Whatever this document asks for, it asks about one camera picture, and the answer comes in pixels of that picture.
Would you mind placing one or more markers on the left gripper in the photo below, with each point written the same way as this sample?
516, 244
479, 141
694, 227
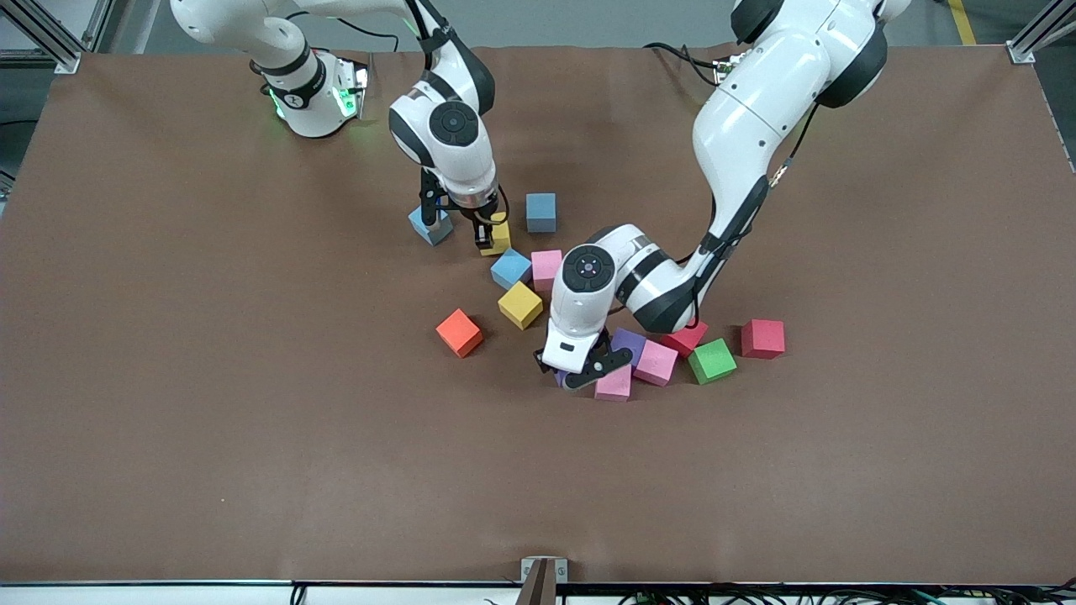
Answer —
540, 360

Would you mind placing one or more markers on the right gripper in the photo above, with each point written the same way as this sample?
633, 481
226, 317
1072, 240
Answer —
481, 217

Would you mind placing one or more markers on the purple foam cube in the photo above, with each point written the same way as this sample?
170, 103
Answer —
632, 344
561, 380

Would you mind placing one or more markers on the yellow foam cube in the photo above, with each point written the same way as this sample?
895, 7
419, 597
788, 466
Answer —
519, 304
501, 239

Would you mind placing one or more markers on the blue foam cube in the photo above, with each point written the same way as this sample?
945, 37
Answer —
541, 212
433, 235
510, 269

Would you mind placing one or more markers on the pink foam cube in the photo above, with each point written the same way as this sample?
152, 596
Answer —
615, 390
546, 267
656, 363

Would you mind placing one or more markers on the red foam cube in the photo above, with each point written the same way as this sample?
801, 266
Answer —
762, 337
689, 340

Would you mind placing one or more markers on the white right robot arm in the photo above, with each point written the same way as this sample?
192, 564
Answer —
466, 164

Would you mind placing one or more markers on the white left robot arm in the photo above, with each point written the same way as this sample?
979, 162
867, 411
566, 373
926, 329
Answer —
756, 109

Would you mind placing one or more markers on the orange foam cube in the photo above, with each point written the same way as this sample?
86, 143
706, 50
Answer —
459, 331

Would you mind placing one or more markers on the green foam cube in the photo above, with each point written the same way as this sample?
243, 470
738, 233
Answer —
712, 360

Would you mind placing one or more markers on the metal base connector box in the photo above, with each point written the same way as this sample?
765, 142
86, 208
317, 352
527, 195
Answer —
725, 69
351, 88

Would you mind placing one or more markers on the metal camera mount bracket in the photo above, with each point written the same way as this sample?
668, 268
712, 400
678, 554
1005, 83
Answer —
530, 568

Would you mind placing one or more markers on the aluminium frame post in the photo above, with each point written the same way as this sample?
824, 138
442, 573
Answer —
65, 60
1021, 52

